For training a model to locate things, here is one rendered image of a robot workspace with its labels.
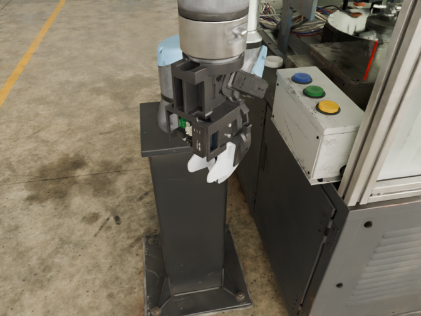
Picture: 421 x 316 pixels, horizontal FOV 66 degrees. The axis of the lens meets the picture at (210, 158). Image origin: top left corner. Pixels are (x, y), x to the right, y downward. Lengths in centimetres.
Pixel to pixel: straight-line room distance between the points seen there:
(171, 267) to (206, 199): 35
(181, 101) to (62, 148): 189
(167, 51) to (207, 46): 45
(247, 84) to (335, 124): 29
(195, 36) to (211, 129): 10
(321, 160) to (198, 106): 39
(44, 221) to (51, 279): 34
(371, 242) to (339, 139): 32
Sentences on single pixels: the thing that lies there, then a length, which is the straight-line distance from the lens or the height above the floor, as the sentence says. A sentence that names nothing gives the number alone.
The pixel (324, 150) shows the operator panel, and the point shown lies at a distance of 70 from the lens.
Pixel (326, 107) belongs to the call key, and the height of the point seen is 91.
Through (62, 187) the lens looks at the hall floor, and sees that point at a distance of 196.
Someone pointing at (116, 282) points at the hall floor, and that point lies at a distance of 150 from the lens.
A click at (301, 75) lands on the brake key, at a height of 91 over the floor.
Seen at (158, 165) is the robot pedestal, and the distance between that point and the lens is 88.
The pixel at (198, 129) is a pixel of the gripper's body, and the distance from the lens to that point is 38.
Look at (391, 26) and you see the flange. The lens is 111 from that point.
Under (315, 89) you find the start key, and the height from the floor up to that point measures 91.
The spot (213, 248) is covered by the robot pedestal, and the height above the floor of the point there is 28.
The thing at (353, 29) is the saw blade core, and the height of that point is 95.
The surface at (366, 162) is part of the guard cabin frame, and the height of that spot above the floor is 86.
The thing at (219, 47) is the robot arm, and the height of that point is 113.
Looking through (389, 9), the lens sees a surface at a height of 99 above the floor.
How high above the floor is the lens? 125
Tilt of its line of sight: 39 degrees down
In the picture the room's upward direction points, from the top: straight up
